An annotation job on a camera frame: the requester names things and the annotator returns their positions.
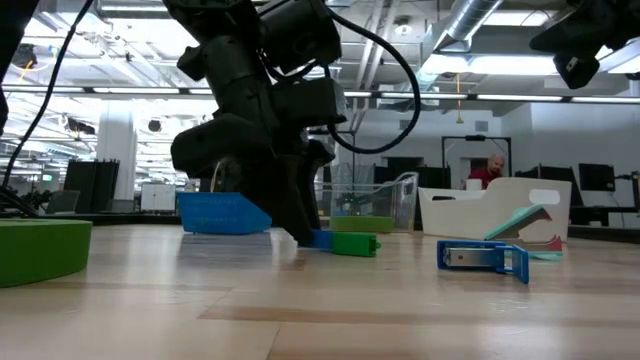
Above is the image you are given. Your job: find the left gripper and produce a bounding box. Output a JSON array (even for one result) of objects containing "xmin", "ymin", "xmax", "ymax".
[{"xmin": 171, "ymin": 76, "xmax": 349, "ymax": 248}]

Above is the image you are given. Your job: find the black hanging arm cable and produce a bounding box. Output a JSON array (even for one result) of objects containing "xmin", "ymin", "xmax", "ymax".
[{"xmin": 0, "ymin": 0, "xmax": 96, "ymax": 190}]

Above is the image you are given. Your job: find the black gantry frame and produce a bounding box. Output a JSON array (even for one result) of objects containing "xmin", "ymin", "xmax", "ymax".
[{"xmin": 442, "ymin": 134, "xmax": 514, "ymax": 176}]

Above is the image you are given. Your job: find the blue slotted plastic basket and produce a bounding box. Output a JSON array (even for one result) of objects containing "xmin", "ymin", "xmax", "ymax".
[{"xmin": 175, "ymin": 191, "xmax": 274, "ymax": 236}]

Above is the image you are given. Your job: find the black acoustic panel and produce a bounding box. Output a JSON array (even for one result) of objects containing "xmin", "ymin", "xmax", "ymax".
[{"xmin": 63, "ymin": 159, "xmax": 120, "ymax": 214}]

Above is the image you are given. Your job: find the blue mini stapler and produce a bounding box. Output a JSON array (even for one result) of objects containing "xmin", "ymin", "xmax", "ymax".
[{"xmin": 304, "ymin": 228, "xmax": 335, "ymax": 252}]

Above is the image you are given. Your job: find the black computer monitor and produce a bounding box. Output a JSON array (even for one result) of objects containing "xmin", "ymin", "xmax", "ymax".
[{"xmin": 579, "ymin": 163, "xmax": 616, "ymax": 192}]

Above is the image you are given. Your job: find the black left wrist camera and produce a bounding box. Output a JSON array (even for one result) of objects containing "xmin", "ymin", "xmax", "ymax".
[{"xmin": 257, "ymin": 0, "xmax": 344, "ymax": 74}]

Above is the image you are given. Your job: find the person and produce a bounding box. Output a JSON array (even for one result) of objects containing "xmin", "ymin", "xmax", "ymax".
[{"xmin": 467, "ymin": 153, "xmax": 506, "ymax": 191}]

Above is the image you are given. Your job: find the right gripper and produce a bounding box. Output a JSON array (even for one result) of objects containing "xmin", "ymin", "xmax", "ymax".
[{"xmin": 529, "ymin": 0, "xmax": 640, "ymax": 91}]

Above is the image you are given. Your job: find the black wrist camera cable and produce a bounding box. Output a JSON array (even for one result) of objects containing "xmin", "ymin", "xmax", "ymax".
[{"xmin": 324, "ymin": 7, "xmax": 423, "ymax": 155}]

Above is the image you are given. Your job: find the teal staple remover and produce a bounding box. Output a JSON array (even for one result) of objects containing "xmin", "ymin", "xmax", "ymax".
[{"xmin": 483, "ymin": 202, "xmax": 565, "ymax": 263}]

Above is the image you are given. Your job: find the white plastic bin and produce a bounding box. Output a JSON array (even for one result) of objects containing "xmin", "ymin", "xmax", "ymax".
[{"xmin": 417, "ymin": 176, "xmax": 574, "ymax": 241}]

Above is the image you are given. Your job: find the green mini stapler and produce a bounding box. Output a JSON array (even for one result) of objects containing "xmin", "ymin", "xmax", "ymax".
[{"xmin": 331, "ymin": 231, "xmax": 382, "ymax": 259}]

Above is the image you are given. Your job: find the clear plastic bin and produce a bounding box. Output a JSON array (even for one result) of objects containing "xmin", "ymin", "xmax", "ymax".
[{"xmin": 312, "ymin": 171, "xmax": 419, "ymax": 234}]

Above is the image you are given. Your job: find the green masking tape roll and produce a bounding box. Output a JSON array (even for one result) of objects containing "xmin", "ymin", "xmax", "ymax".
[
  {"xmin": 329, "ymin": 215, "xmax": 395, "ymax": 234},
  {"xmin": 0, "ymin": 218, "xmax": 94, "ymax": 290}
]

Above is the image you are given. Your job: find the white cabinet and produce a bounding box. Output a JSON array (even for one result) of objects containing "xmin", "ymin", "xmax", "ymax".
[{"xmin": 140, "ymin": 183, "xmax": 177, "ymax": 214}]

